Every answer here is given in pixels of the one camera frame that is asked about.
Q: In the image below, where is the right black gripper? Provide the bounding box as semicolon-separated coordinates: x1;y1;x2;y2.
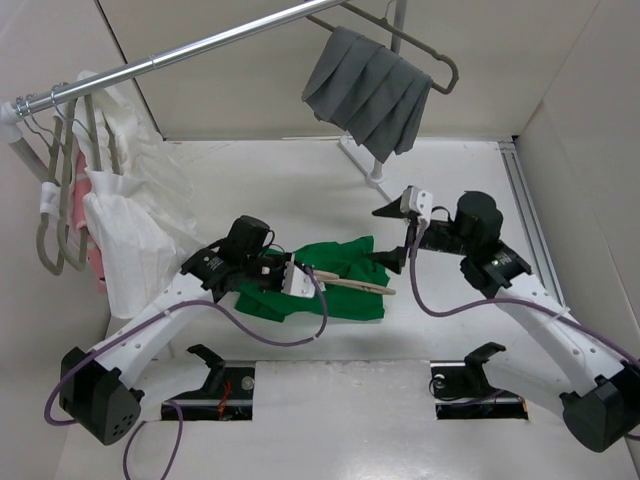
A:
362;193;474;274

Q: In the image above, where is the green t-shirt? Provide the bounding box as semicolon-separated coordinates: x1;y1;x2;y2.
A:
235;235;389;322

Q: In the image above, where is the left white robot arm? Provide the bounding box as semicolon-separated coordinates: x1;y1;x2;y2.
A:
59;215;305;445

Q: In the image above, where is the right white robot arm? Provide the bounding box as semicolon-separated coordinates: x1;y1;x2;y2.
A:
370;186;639;453

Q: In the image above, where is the grey hanger with skirt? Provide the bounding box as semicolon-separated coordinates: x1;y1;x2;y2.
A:
305;0;459;96

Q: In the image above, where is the grey pleated skirt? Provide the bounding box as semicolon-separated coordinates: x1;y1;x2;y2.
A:
301;27;433;163

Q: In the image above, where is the white garment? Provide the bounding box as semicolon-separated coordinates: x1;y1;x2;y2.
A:
73;87;204;319

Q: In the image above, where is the pink garment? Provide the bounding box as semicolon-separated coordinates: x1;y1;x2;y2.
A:
71;151;107;293

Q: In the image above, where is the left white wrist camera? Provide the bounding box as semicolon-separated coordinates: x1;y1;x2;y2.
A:
281;255;316;299

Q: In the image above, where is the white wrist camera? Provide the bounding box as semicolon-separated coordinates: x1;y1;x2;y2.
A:
400;186;433;224
281;255;316;299

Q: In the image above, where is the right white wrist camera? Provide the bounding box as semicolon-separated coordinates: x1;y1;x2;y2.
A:
400;186;433;224

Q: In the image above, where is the white rack left post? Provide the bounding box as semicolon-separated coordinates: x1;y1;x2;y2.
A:
1;102;48;183

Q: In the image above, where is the silver clothes rail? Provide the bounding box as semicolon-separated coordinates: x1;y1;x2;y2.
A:
2;0;343;123

